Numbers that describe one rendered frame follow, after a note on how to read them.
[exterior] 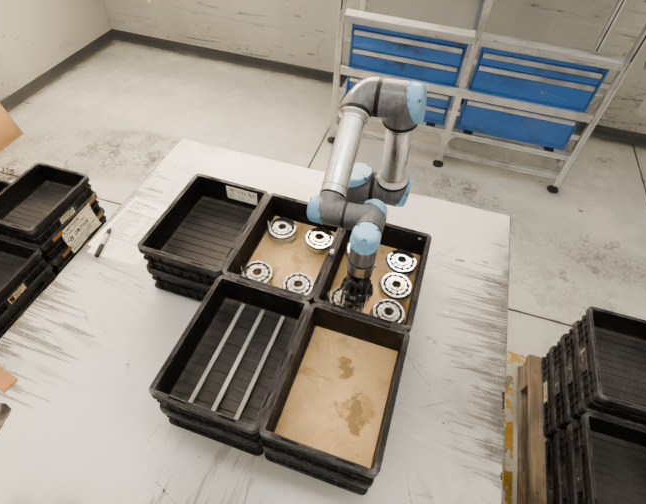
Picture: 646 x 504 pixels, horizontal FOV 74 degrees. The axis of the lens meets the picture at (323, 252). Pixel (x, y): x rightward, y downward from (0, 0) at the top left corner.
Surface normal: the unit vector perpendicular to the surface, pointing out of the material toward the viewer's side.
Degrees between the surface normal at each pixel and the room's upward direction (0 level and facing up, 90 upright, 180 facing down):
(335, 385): 0
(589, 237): 0
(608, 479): 0
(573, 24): 90
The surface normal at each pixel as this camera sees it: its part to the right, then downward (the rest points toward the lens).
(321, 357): 0.05, -0.65
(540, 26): -0.29, 0.72
